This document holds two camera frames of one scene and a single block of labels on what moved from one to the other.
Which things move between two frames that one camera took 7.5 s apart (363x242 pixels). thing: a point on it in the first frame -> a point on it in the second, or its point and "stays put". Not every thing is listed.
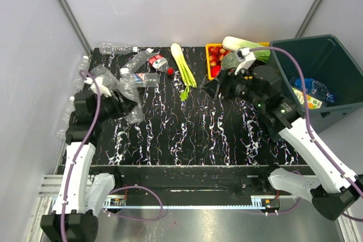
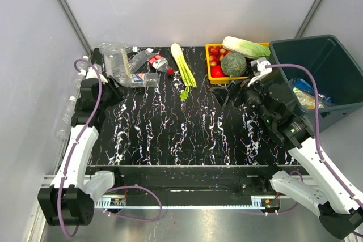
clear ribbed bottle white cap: x=129 y=88 -> x=117 y=63
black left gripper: x=122 y=106 -> x=119 y=95
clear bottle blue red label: x=145 y=80 stays put
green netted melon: x=229 y=60 stays put
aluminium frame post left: x=68 y=11 stays put
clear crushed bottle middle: x=135 y=63 stays put
